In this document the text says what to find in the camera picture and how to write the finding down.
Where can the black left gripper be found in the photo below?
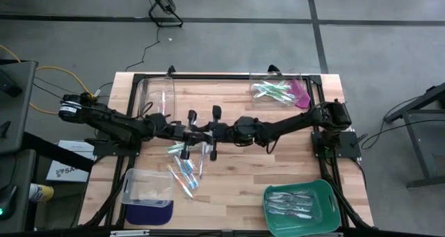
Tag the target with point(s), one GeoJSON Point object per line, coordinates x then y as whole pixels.
{"type": "Point", "coordinates": [180, 131]}

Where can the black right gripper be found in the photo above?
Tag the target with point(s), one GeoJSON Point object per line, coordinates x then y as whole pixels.
{"type": "Point", "coordinates": [226, 132]}

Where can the blue toothbrush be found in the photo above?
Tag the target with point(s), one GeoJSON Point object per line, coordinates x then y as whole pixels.
{"type": "Point", "coordinates": [191, 172]}
{"type": "Point", "coordinates": [194, 120]}
{"type": "Point", "coordinates": [182, 169]}
{"type": "Point", "coordinates": [209, 151]}

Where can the green toothbrush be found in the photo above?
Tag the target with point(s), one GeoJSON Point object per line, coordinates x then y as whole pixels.
{"type": "Point", "coordinates": [271, 88]}
{"type": "Point", "coordinates": [278, 92]}
{"type": "Point", "coordinates": [264, 95]}
{"type": "Point", "coordinates": [174, 151]}
{"type": "Point", "coordinates": [285, 96]}
{"type": "Point", "coordinates": [175, 146]}

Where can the pile of clear packets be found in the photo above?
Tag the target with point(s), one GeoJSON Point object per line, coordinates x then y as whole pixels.
{"type": "Point", "coordinates": [202, 164]}

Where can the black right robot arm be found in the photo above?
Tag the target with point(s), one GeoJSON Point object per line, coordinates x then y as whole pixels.
{"type": "Point", "coordinates": [295, 120]}

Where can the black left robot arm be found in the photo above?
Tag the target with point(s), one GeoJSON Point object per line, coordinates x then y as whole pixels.
{"type": "Point", "coordinates": [114, 124]}

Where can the long clear plastic bin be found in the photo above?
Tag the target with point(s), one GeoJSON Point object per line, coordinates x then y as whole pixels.
{"type": "Point", "coordinates": [170, 91]}

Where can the square clear plastic bin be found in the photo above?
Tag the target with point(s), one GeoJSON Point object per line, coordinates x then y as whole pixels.
{"type": "Point", "coordinates": [257, 78]}

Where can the dark blue mat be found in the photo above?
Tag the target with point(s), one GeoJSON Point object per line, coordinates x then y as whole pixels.
{"type": "Point", "coordinates": [149, 216]}

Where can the magenta mat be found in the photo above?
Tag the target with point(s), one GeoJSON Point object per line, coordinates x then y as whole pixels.
{"type": "Point", "coordinates": [303, 98]}

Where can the white printed box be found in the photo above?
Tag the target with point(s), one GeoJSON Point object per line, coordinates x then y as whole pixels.
{"type": "Point", "coordinates": [73, 174]}

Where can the black floor fan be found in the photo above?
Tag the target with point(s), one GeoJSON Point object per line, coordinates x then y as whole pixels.
{"type": "Point", "coordinates": [163, 2]}

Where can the green plastic bin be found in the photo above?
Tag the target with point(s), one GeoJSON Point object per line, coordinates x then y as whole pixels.
{"type": "Point", "coordinates": [313, 226]}

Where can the black diagonal strut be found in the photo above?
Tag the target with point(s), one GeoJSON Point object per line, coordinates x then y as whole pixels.
{"type": "Point", "coordinates": [52, 150]}

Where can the white and yellow can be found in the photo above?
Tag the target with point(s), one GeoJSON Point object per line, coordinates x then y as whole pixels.
{"type": "Point", "coordinates": [41, 193]}

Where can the grey desk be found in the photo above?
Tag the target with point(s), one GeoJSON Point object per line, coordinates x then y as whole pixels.
{"type": "Point", "coordinates": [21, 119]}

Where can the black handheld device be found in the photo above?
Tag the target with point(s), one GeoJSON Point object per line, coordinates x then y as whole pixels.
{"type": "Point", "coordinates": [8, 85]}

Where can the black computer mouse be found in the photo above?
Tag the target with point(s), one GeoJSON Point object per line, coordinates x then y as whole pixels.
{"type": "Point", "coordinates": [7, 198]}

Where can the black metal stand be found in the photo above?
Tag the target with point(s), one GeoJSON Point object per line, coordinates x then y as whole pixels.
{"type": "Point", "coordinates": [417, 103]}

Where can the black mount clamp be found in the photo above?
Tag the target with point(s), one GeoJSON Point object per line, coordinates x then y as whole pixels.
{"type": "Point", "coordinates": [274, 69]}
{"type": "Point", "coordinates": [170, 70]}

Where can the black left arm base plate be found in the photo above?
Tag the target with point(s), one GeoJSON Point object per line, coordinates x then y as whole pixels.
{"type": "Point", "coordinates": [104, 151]}

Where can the silver metal bracket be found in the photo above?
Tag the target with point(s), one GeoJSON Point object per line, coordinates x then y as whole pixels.
{"type": "Point", "coordinates": [128, 233]}

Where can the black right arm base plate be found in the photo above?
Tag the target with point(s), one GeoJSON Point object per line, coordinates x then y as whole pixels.
{"type": "Point", "coordinates": [351, 150]}

